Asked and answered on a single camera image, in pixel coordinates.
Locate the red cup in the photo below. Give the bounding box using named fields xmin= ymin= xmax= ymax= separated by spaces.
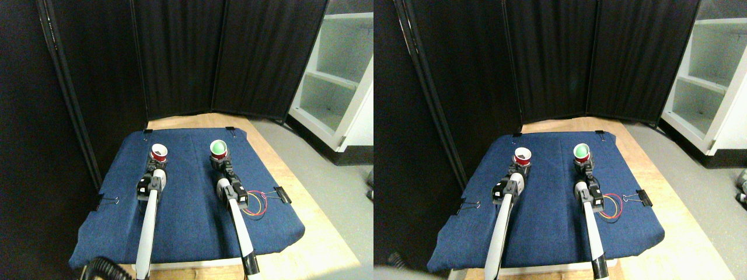
xmin=149 ymin=143 xmax=169 ymax=167
xmin=210 ymin=140 xmax=228 ymax=165
xmin=514 ymin=147 xmax=533 ymax=170
xmin=573 ymin=143 xmax=591 ymax=167

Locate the dark blue cloth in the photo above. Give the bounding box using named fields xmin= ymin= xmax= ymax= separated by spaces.
xmin=69 ymin=127 xmax=305 ymax=270
xmin=427 ymin=131 xmax=665 ymax=274

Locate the white table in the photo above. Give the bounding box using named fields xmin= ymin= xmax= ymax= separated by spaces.
xmin=449 ymin=264 xmax=620 ymax=277

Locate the black curtain pole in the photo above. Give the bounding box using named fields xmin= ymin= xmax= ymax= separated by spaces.
xmin=36 ymin=0 xmax=101 ymax=188
xmin=210 ymin=0 xmax=228 ymax=115
xmin=395 ymin=0 xmax=469 ymax=188
xmin=503 ymin=0 xmax=522 ymax=125
xmin=131 ymin=0 xmax=148 ymax=122

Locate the white shelf unit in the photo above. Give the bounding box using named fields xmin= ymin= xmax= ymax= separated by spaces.
xmin=287 ymin=12 xmax=374 ymax=153
xmin=661 ymin=17 xmax=747 ymax=157

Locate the red wire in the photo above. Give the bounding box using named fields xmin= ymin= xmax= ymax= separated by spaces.
xmin=244 ymin=190 xmax=268 ymax=219
xmin=601 ymin=194 xmax=624 ymax=223

